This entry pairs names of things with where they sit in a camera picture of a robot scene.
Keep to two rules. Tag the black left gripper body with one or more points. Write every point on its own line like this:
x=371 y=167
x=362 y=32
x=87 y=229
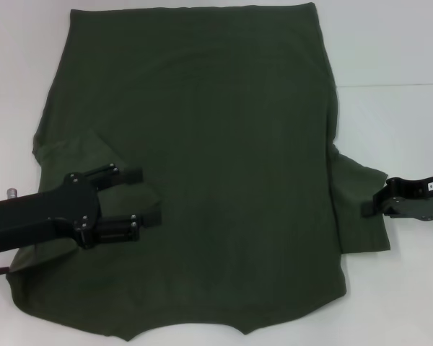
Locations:
x=39 y=220

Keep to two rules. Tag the dark green t-shirt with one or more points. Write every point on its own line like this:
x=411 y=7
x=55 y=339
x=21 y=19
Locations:
x=220 y=126

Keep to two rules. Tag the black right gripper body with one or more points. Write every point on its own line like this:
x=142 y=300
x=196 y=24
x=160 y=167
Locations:
x=415 y=200

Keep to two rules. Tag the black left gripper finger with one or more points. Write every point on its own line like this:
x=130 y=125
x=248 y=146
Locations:
x=112 y=178
x=112 y=232

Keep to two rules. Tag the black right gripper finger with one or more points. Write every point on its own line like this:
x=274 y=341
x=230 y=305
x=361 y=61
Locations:
x=377 y=203

